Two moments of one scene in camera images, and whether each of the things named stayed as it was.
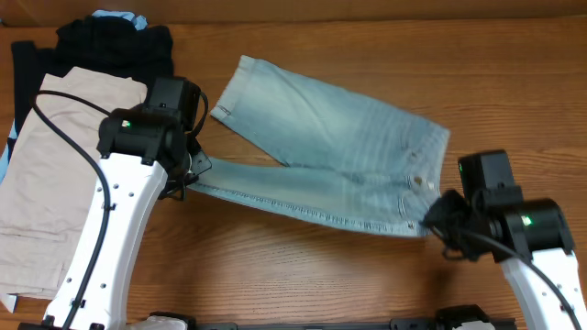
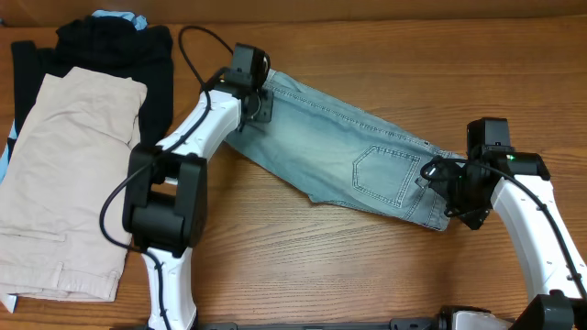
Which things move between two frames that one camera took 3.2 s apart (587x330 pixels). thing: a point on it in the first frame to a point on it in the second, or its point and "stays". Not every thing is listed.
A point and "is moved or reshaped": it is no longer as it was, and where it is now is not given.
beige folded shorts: [49, 183] stays
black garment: [104, 45] stays
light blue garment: [10, 301] stays
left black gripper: [198, 163] to [262, 108]
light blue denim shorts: [346, 159] is moved or reshaped
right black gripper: [451, 203] to [440, 175]
